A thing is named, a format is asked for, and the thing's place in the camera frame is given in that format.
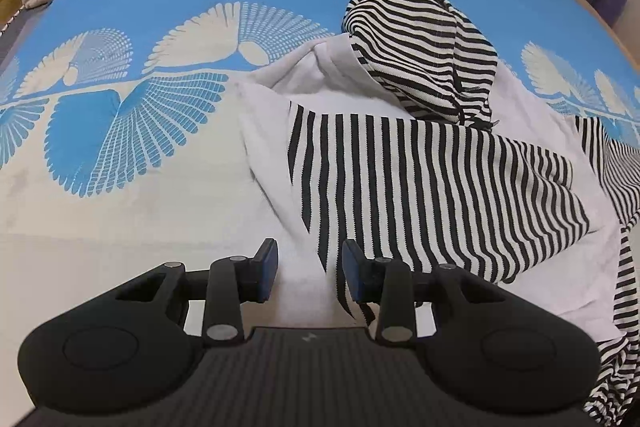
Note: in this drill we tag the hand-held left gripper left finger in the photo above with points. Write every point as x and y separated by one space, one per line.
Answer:
269 269

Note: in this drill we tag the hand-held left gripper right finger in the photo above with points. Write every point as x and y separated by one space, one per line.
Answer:
351 272

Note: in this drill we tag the black white striped small garment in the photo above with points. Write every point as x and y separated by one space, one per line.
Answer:
435 187

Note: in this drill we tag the blue white printed bedsheet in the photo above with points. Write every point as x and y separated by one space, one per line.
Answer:
125 187

